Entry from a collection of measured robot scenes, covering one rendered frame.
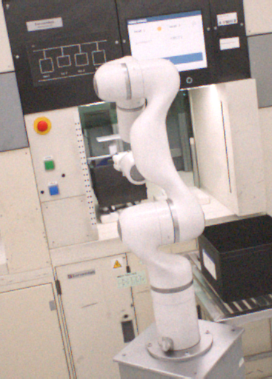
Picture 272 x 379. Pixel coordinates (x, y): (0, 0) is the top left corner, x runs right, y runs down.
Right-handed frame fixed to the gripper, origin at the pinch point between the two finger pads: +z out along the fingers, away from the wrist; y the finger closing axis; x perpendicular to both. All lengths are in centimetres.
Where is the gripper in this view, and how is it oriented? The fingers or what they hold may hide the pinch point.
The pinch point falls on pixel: (123, 155)
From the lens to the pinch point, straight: 213.9
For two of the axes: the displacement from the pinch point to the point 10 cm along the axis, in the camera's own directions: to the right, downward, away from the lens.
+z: -1.8, -2.2, 9.6
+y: 9.7, -1.8, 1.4
